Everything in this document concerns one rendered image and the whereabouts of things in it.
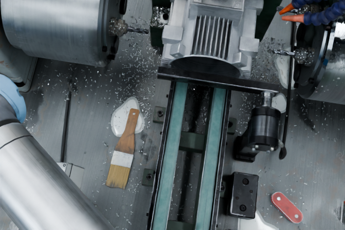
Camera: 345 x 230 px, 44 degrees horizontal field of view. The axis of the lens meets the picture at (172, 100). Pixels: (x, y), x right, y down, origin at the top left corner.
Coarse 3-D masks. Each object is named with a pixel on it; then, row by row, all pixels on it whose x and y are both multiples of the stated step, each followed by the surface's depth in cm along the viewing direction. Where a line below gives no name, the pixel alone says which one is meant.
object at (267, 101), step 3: (267, 93) 87; (264, 96) 87; (267, 96) 87; (270, 96) 87; (264, 99) 87; (267, 99) 87; (270, 99) 87; (264, 102) 87; (267, 102) 87; (270, 102) 87; (264, 105) 87; (267, 105) 87; (270, 105) 87
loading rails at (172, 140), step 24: (168, 96) 97; (216, 96) 98; (168, 120) 95; (216, 120) 96; (168, 144) 94; (192, 144) 102; (216, 144) 95; (144, 168) 103; (168, 168) 93; (216, 168) 93; (168, 192) 91; (216, 192) 90; (216, 216) 89
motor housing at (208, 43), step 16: (176, 0) 89; (176, 16) 88; (256, 16) 92; (192, 32) 85; (208, 32) 84; (224, 32) 84; (240, 32) 86; (192, 48) 83; (208, 48) 82; (224, 48) 81; (176, 64) 94; (192, 64) 97; (208, 64) 98; (224, 64) 97
